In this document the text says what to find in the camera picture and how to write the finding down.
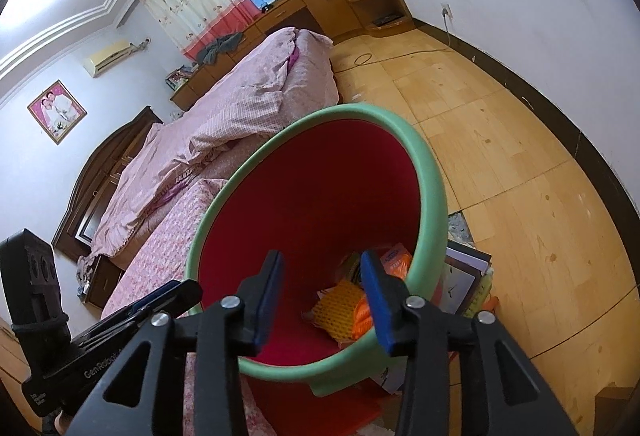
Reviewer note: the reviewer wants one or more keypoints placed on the bed with pink blanket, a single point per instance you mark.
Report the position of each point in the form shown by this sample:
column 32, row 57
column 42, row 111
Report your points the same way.
column 225, row 116

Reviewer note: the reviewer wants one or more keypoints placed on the wall air conditioner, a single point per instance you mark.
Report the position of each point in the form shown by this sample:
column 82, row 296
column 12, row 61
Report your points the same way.
column 107, row 58

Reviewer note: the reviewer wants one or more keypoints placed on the black device on shelf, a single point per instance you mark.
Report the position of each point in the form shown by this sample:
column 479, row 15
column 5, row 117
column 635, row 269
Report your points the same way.
column 387, row 20

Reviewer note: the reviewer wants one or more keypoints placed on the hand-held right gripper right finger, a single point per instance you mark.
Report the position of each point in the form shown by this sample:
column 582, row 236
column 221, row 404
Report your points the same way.
column 375, row 301

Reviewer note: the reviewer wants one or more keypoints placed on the clothes on nightstand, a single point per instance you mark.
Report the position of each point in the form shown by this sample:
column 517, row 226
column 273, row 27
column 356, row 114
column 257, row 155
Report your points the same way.
column 86, row 273

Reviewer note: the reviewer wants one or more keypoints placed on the long yellow foam net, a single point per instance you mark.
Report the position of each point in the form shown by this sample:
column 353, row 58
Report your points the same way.
column 335, row 311

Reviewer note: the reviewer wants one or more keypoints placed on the small orange packet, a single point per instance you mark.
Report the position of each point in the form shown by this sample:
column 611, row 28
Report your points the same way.
column 397, row 261

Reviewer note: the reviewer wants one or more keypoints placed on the stack of books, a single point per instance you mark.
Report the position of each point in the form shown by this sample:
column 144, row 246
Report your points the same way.
column 181, row 77

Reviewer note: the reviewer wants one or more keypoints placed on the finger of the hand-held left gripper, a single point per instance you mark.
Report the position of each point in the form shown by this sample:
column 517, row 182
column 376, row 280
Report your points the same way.
column 170, row 298

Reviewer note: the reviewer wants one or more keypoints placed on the long wooden desk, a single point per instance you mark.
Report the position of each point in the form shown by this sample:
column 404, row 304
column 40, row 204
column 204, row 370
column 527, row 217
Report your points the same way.
column 295, row 13

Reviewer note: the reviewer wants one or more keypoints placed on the stack of frames and boards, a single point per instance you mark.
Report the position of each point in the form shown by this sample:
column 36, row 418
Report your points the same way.
column 460, row 281

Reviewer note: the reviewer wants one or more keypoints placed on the orange foam net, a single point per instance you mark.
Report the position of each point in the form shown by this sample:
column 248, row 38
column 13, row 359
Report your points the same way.
column 361, row 318

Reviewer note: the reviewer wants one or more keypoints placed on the red bucket with green rim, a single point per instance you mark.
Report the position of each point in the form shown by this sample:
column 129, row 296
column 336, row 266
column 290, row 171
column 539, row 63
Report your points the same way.
column 310, row 196

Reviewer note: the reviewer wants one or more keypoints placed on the grey clothes pile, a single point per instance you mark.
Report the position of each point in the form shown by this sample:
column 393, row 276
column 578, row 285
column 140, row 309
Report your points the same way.
column 220, row 48

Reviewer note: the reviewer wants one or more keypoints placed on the cream and red curtain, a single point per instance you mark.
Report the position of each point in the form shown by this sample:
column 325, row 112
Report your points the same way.
column 195, row 1

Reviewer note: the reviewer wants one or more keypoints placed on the white wall socket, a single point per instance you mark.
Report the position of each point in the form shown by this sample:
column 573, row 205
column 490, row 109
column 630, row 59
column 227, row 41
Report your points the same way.
column 446, row 11

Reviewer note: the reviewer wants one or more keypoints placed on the dark wooden headboard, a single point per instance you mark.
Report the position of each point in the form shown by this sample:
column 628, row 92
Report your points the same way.
column 95, row 171

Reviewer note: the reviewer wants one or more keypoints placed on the dark wooden nightstand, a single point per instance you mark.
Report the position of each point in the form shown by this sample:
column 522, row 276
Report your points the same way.
column 107, row 283

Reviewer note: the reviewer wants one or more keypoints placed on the framed wall photo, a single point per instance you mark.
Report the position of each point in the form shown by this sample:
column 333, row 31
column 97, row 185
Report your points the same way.
column 56, row 112

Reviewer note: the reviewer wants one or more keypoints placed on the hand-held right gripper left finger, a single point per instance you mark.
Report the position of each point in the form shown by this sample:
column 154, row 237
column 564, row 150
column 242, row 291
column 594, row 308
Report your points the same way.
column 270, row 301

